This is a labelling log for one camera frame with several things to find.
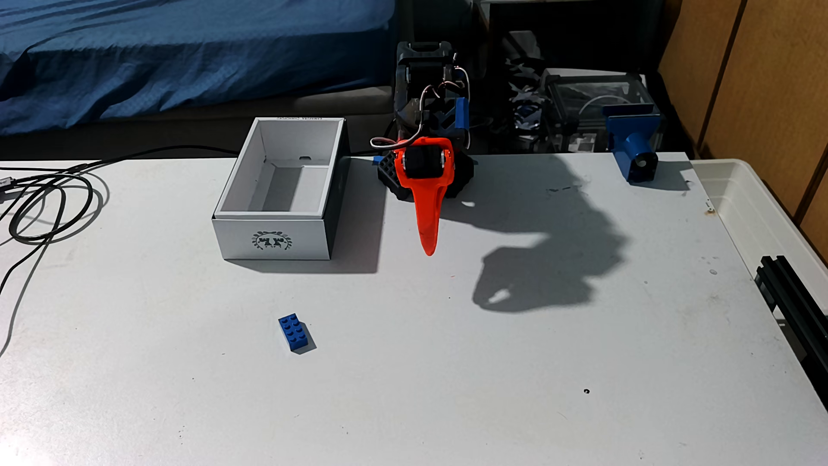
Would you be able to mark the blue toy brick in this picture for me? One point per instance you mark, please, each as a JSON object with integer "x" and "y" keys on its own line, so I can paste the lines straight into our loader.
{"x": 293, "y": 332}

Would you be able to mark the white cardboard box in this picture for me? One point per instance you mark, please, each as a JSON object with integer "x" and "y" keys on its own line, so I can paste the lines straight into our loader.
{"x": 271, "y": 241}

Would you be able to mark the blue tape piece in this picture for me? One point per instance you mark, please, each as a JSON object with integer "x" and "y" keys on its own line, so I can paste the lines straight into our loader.
{"x": 461, "y": 113}

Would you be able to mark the black and white patterned bag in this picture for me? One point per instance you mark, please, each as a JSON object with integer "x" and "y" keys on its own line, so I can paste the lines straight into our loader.
{"x": 525, "y": 110}

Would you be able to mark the clear plastic container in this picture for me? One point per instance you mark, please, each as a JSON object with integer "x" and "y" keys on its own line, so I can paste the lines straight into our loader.
{"x": 595, "y": 97}

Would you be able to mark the blue bed sheet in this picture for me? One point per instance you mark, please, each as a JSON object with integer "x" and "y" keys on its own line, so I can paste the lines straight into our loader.
{"x": 162, "y": 52}

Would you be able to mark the white plastic bin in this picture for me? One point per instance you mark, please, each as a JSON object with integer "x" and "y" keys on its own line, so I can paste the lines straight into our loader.
{"x": 744, "y": 200}

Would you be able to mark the wooden cabinet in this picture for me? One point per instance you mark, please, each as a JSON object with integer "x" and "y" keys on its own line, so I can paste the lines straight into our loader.
{"x": 757, "y": 77}

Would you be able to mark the blue printed clamp mount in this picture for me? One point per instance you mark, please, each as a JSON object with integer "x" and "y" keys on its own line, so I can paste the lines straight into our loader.
{"x": 631, "y": 139}

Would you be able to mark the black aluminium rail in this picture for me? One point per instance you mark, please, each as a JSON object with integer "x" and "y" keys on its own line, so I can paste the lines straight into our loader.
{"x": 792, "y": 304}

